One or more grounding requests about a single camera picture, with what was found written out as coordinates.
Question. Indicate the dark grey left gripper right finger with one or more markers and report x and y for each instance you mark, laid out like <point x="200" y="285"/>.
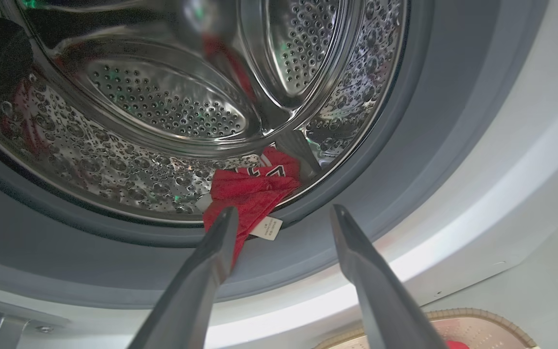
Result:
<point x="385" y="310"/>

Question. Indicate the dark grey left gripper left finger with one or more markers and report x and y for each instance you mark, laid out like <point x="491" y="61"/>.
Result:
<point x="187" y="305"/>

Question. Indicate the plain red garment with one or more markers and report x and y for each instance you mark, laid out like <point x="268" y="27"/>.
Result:
<point x="457" y="345"/>

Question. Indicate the red jersey with white tag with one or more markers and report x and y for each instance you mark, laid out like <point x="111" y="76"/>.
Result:
<point x="255" y="194"/>

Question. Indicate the cream perforated laundry basket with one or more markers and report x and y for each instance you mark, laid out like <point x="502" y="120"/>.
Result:
<point x="482" y="329"/>

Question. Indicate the grey rubber door gasket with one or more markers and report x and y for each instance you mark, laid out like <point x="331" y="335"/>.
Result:
<point x="405" y="194"/>

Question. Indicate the white front-load washing machine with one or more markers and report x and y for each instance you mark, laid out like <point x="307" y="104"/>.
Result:
<point x="477" y="169"/>

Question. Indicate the perforated steel washer drum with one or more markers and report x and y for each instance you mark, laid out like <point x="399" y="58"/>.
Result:
<point x="162" y="97"/>

